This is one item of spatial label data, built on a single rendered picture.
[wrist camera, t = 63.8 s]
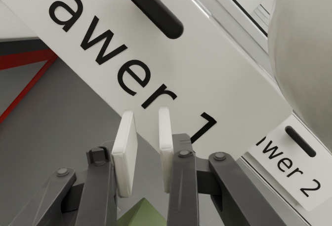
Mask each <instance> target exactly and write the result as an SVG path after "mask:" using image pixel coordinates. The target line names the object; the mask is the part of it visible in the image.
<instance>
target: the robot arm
mask: <svg viewBox="0 0 332 226"><path fill-rule="evenodd" d="M267 41H268V54H269V60H270V65H271V68H272V72H273V75H274V78H275V80H276V82H277V84H278V87H279V89H280V91H281V93H282V95H283V96H284V98H285V99H286V101H287V102H288V103H289V105H290V106H291V107H292V109H293V110H294V111H295V112H296V113H297V115H298V116H299V117H300V118H301V119H302V120H303V121H304V123H305V124H306V125H307V126H308V127H309V128H310V129H311V131H312V132H313V133H314V134H315V135H316V136H317V137H318V139H319V140H320V141H321V142H322V143H323V144H324V146H325V147H326V148H327V149H328V150H329V151H330V152H331V154H332V0H274V1H273V4H272V8H271V12H270V17H269V24H268V38H267ZM159 136H160V156H161V165H162V174H163V184H164V192H166V193H167V194H168V193H169V203H168V213H167V224H166V226H200V216H199V196H198V193H202V194H210V197H211V200H212V202H213V204H214V206H215V208H216V210H217V212H218V214H219V215H220V217H221V219H222V221H223V223H224V225H225V226H287V225H286V224H285V223H284V221H283V220H282V219H281V218H280V216H279V215H278V214H277V213H276V211H275V210H274V209H273V208H272V206H271V205H270V204H269V203H268V201H267V200H266V199H265V198H264V196H263V195H262V194H261V192H260V191H259V190H258V189H257V187H256V186H255V185H254V184H253V182H252V181H251V180H250V179H249V177H248V176H247V175H246V174H245V172H244V171H243V170H242V169H241V167H240V166H239V165H238V164H237V162H236V161H235V160H234V158H233V157H232V156H231V155H230V154H228V153H225V152H215V153H212V154H210V155H209V157H208V159H203V158H199V157H197V156H196V154H195V153H194V152H193V148H192V143H191V139H190V136H189V135H188V134H186V133H182V134H171V126H170V118H169V109H168V108H167V106H164V107H160V108H159ZM137 146H138V140H137V133H136V126H135V119H134V111H132V110H125V111H124V113H123V116H122V119H121V123H120V126H119V129H118V133H117V136H116V139H115V141H105V142H104V143H103V144H102V145H100V146H96V147H92V148H90V149H89V150H87V152H86V156H87V161H88V169H87V170H84V171H81V172H78V173H75V170H74V168H71V167H64V168H60V169H58V170H56V171H55V172H53V173H52V174H51V175H50V177H49V178H48V179H47V180H46V181H45V183H44V184H43V185H42V186H41V187H40V189H39V190H38V191H37V192H36V193H35V194H34V196H33V197H32V198H31V199H30V200H29V202H28V203H27V204H26V205H25V206H24V208H23V209H22V210H21V211H20V212H19V213H18V215H17V216H16V217H15V218H14V219H13V221H12V222H11V223H10V224H9V225H8V226H117V201H118V199H117V193H116V191H117V192H118V197H120V198H127V197H129V196H130V195H131V191H132V184H133V176H134V169H135V161H136V154H137Z"/></svg>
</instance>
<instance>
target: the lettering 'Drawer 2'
mask: <svg viewBox="0 0 332 226"><path fill-rule="evenodd" d="M265 139H266V136H265V137H264V138H263V139H262V140H260V141H259V142H258V143H257V144H256V145H257V146H258V145H259V144H260V143H262V142H263V141H264V140H265ZM271 143H272V141H270V142H269V144H268V145H267V146H266V148H265V149H264V150H263V153H267V152H269V151H271V150H273V149H274V151H273V152H272V153H271V154H270V156H269V159H273V158H275V157H277V156H279V155H281V154H283V152H280V153H278V154H276V155H274V156H272V155H273V154H274V153H275V151H276V150H277V149H278V147H277V146H275V147H273V148H270V149H268V147H269V146H270V145H271ZM267 149H268V150H267ZM284 160H288V161H289V162H290V166H287V165H286V163H285V162H284ZM281 162H282V163H283V164H284V165H285V166H286V167H287V168H288V169H290V168H291V167H292V161H291V160H290V159H289V158H283V159H281V160H280V161H279V162H278V168H279V169H280V170H281V171H282V172H285V170H283V169H281V167H280V163H281ZM295 172H300V173H301V174H303V172H302V171H300V170H299V168H296V169H295V170H294V171H292V172H291V173H290V174H288V175H287V177H290V176H291V175H292V174H294V173H295ZM313 181H315V182H316V183H317V184H318V187H317V188H301V189H300V190H301V191H302V192H303V193H304V194H305V195H306V196H307V197H309V195H308V194H307V193H306V192H305V191H304V190H318V189H319V188H320V187H321V184H320V183H319V182H318V181H317V180H315V179H313Z"/></svg>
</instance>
